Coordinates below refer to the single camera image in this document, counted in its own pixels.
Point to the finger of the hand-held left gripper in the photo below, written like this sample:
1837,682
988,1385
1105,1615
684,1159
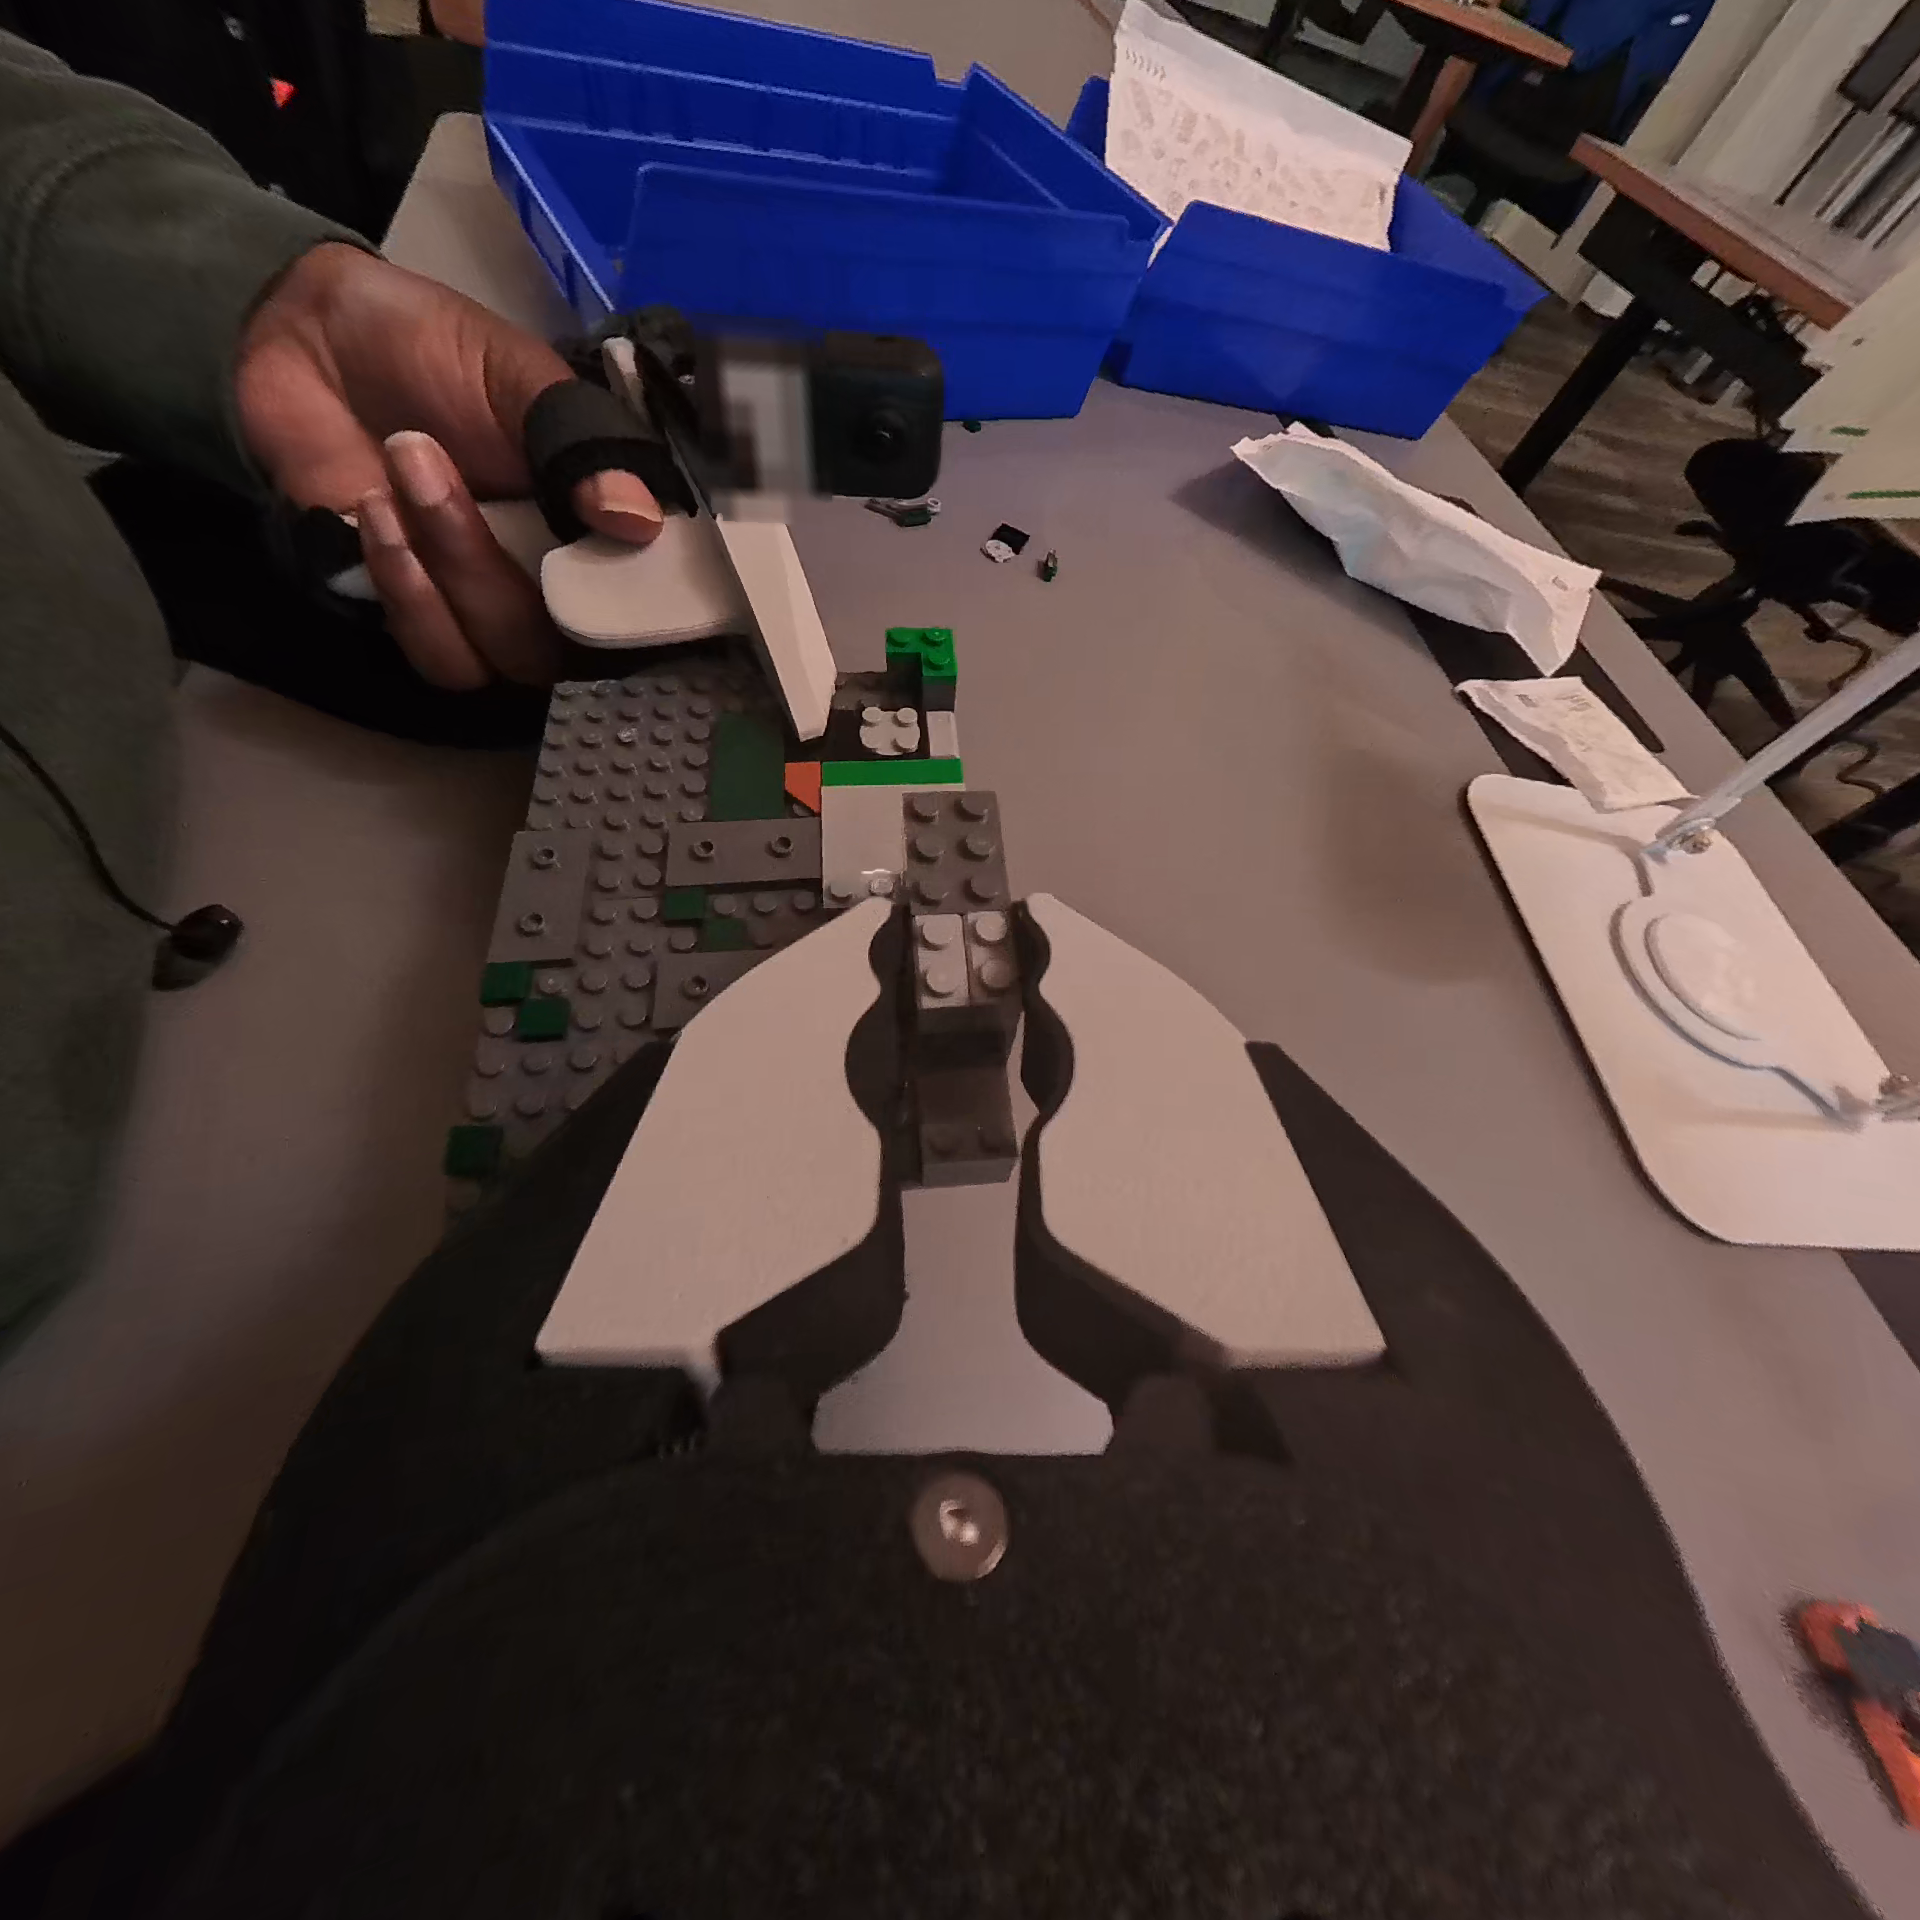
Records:
783,632

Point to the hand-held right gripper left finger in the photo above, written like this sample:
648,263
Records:
720,1187

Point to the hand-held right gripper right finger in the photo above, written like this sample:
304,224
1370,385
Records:
1185,1187

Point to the long blue plastic bin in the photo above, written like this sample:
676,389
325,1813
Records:
887,286

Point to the brick build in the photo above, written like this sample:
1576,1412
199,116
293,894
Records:
616,783

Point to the light grey square brick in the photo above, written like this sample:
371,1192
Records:
960,963

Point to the grey desk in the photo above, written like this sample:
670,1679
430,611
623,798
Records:
1200,673

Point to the person's left hand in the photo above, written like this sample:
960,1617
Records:
390,389

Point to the grey and green brick piece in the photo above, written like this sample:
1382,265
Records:
898,511

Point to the black and white brick piece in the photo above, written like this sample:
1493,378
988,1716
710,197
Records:
1006,544

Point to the white book stand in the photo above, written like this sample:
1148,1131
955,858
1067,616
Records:
1576,933

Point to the large white paper bag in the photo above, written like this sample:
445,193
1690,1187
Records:
1245,135

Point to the crumpled white paper bag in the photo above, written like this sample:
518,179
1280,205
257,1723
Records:
1412,524

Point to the small white paper bag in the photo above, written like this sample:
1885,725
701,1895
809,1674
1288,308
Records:
1576,742

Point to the person's green sweater torso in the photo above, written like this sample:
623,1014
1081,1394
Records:
61,898

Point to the wooden top table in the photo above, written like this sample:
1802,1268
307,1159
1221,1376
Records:
1483,30
1724,227

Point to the orange brick figure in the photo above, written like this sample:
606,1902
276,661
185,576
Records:
1837,1633

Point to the black swivel chair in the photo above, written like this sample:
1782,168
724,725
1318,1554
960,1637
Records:
1755,493

